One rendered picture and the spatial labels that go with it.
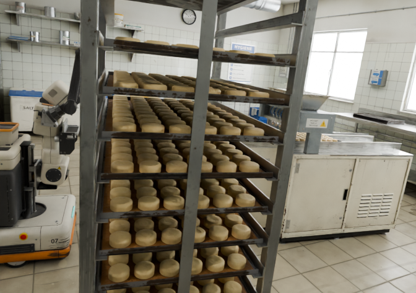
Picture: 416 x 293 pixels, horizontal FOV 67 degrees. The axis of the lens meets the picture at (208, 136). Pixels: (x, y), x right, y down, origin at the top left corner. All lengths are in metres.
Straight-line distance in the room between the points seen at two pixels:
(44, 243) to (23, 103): 3.62
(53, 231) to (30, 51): 4.40
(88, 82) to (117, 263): 0.46
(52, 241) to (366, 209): 2.64
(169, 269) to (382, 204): 2.81
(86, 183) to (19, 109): 5.20
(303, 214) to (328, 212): 0.26
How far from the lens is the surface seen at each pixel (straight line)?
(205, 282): 0.98
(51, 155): 2.48
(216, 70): 1.31
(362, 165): 3.11
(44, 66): 6.42
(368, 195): 3.29
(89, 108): 0.65
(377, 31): 6.33
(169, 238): 0.80
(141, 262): 0.88
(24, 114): 5.88
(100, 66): 1.25
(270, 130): 0.82
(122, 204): 0.75
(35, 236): 2.52
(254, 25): 0.98
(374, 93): 6.16
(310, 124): 2.64
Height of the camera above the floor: 1.48
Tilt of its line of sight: 13 degrees down
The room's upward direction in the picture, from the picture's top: 6 degrees clockwise
